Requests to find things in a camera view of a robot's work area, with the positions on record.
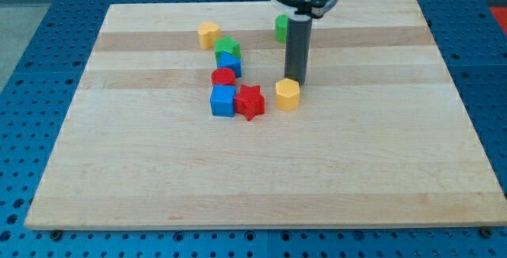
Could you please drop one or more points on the green star block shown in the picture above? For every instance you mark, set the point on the green star block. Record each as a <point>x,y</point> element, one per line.
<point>229,45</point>

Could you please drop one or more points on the red cylinder block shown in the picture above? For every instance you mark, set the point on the red cylinder block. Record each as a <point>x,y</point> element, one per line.
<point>223,76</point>

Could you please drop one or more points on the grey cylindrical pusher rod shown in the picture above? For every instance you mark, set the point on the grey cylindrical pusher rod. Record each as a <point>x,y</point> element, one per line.
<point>297,48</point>

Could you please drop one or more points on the blue triangle block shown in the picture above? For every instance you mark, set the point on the blue triangle block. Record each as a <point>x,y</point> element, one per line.
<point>230,61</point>

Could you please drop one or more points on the yellow heart block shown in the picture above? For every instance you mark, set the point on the yellow heart block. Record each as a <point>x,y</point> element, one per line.
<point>208,33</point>

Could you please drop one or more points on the green cylinder block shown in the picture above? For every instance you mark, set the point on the green cylinder block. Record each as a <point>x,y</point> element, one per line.
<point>281,26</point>

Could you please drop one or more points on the red star block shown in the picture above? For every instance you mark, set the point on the red star block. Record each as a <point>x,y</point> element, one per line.
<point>249,102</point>

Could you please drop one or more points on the yellow hexagon block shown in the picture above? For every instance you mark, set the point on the yellow hexagon block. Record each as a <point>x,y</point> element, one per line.
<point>287,94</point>

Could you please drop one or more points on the blue cube block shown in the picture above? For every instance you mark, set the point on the blue cube block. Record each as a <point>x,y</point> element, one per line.
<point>222,100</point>

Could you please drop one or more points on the wooden board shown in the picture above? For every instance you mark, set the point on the wooden board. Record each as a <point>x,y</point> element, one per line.
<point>380,139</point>

